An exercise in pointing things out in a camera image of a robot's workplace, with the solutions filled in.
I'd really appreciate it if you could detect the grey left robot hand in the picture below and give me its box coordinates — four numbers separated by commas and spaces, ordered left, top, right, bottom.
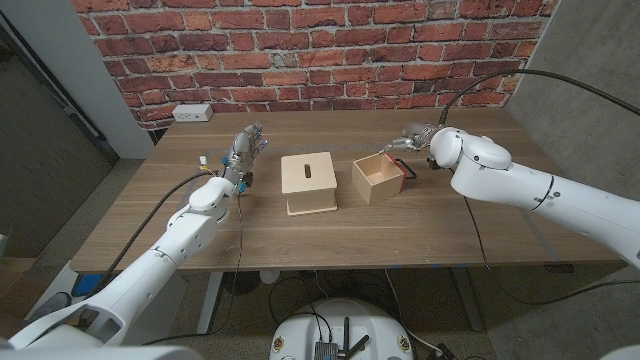
221, 122, 269, 187

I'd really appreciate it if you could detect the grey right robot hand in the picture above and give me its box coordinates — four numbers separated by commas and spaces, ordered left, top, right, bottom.
378, 122, 444, 154

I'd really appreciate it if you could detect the wooden box with slotted lid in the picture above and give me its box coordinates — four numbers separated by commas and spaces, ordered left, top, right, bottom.
280, 151, 339, 217

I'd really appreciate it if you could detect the wooden drawer with red front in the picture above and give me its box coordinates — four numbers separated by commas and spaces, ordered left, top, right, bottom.
351, 150, 418, 206

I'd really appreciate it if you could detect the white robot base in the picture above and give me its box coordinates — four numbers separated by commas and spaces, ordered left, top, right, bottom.
268, 298, 415, 360

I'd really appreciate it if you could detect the black electronics box with antennas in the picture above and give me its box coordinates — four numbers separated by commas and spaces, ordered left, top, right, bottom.
313, 315, 371, 360

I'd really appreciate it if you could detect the white power outlet strip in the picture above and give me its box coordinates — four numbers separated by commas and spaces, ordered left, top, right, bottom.
171, 103, 214, 124

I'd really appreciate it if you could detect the red brick printed backdrop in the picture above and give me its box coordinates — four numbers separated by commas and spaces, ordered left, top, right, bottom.
71, 0, 561, 131

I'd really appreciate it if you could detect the black round floor fan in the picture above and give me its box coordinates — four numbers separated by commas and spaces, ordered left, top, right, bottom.
223, 271, 261, 296

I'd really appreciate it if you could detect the white table leg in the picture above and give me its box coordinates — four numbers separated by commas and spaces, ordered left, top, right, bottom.
197, 271, 225, 336

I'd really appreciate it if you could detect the grey table leg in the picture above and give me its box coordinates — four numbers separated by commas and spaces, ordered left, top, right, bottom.
449, 267, 485, 333

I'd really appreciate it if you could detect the blue floor object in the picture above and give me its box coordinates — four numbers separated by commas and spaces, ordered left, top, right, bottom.
72, 272, 119, 299

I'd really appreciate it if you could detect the white robot chest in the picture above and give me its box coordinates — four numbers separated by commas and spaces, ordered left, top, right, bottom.
0, 344, 204, 360

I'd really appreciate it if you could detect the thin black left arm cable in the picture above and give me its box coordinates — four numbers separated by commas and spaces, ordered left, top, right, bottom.
142, 191, 246, 347

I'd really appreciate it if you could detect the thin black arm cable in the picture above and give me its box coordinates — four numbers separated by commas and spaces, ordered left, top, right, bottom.
462, 196, 640, 306
142, 191, 246, 347

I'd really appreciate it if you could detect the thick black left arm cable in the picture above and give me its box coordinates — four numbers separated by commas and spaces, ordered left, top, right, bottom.
84, 171, 221, 301

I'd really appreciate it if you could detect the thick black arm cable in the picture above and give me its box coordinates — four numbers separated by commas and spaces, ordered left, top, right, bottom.
438, 68, 640, 126
84, 171, 221, 301

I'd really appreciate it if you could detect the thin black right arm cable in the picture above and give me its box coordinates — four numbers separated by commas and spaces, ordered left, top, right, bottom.
462, 196, 640, 306

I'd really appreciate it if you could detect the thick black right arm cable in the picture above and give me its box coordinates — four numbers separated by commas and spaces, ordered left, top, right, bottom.
438, 68, 640, 126

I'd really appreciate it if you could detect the white floor cable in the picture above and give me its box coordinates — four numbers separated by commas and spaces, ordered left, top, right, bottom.
383, 268, 444, 357

